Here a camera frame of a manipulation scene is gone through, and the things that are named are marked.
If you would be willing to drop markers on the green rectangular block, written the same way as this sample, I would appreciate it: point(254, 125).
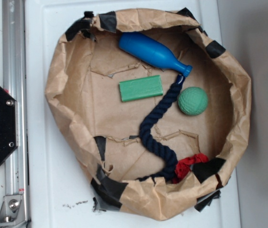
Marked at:
point(140, 88)

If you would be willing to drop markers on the brown paper-lined bowl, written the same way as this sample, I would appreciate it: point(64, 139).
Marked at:
point(83, 94)

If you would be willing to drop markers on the green textured ball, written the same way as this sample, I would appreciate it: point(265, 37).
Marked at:
point(193, 101)

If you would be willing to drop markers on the blue plastic bottle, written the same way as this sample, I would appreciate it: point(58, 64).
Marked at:
point(152, 52)

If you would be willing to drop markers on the red crumpled cloth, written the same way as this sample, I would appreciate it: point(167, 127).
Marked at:
point(183, 166)

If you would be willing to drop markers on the aluminium extrusion rail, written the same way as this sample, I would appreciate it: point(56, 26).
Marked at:
point(14, 80)

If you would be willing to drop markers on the metal corner bracket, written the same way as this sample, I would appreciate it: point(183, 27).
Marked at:
point(12, 211)

